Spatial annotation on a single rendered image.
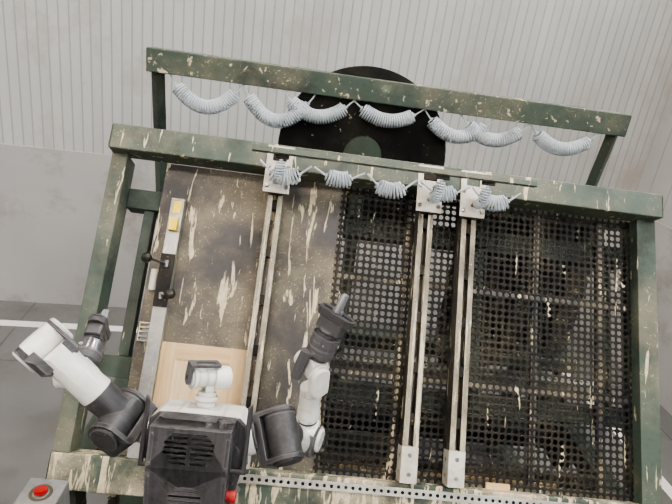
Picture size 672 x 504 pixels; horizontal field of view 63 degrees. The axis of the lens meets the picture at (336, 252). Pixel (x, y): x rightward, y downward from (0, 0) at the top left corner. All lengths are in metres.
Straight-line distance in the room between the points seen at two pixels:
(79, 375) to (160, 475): 0.34
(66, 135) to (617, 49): 4.32
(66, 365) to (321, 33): 3.30
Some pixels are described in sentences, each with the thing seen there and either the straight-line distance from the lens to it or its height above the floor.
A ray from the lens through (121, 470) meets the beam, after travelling 2.15.
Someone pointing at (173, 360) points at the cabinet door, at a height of 1.18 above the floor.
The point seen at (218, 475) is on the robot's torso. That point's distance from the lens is 1.46.
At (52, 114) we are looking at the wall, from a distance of 4.62.
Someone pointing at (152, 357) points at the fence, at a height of 1.19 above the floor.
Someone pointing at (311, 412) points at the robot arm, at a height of 1.24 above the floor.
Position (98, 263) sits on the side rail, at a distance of 2.20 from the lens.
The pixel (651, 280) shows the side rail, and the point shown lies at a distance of 2.54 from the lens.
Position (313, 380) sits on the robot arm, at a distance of 1.68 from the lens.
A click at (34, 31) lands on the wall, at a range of 4.59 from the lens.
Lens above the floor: 2.34
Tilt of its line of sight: 21 degrees down
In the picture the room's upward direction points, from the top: 8 degrees clockwise
